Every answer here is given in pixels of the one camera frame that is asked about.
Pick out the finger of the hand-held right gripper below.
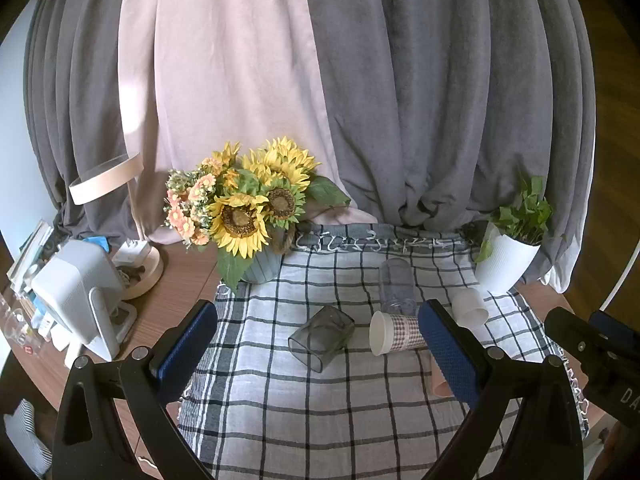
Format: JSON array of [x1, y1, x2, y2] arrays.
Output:
[[544, 307, 617, 377], [588, 309, 638, 347]]

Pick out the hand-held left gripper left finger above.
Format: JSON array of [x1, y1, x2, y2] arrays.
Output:
[[52, 300, 219, 480]]

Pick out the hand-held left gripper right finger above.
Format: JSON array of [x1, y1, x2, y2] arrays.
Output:
[[417, 299, 586, 480]]

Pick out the pink cup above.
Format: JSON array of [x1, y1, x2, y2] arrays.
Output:
[[430, 354, 457, 399]]

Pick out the white plastic cup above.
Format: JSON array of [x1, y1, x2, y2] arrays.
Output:
[[451, 287, 490, 329]]

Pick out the plaid paper cup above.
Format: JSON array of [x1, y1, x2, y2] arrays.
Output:
[[369, 310, 426, 357]]

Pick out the clear plastic cup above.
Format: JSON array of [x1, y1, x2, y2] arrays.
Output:
[[378, 257, 419, 317]]

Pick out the grey square glass cup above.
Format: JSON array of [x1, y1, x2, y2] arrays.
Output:
[[287, 305, 356, 372]]

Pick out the white plant pot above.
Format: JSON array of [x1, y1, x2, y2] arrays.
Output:
[[473, 221, 542, 295]]

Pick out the ribbed grey-blue vase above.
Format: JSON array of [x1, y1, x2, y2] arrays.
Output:
[[239, 244, 284, 285]]

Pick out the white box-shaped appliance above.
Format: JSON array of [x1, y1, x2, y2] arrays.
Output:
[[31, 239, 127, 362]]

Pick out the green leafy plant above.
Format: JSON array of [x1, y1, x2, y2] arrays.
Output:
[[475, 175, 557, 264]]

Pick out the checked grey white tablecloth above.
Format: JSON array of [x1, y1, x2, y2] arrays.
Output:
[[177, 222, 592, 480]]

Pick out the sunflower bouquet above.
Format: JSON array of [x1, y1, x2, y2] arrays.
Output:
[[162, 136, 352, 292]]

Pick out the clear plastic bag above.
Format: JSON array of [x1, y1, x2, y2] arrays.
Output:
[[0, 294, 37, 357]]

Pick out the striped grey white cloth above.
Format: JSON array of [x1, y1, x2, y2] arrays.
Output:
[[3, 398, 54, 479]]

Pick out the stack of books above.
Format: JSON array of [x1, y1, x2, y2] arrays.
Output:
[[7, 219, 56, 292]]

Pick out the grey curtain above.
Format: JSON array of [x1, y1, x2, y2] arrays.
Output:
[[304, 0, 597, 293], [22, 0, 147, 242]]

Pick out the pink curtain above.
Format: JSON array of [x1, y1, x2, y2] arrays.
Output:
[[118, 0, 377, 247]]

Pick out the white ring desk lamp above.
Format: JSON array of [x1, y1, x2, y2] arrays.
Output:
[[68, 154, 165, 302]]

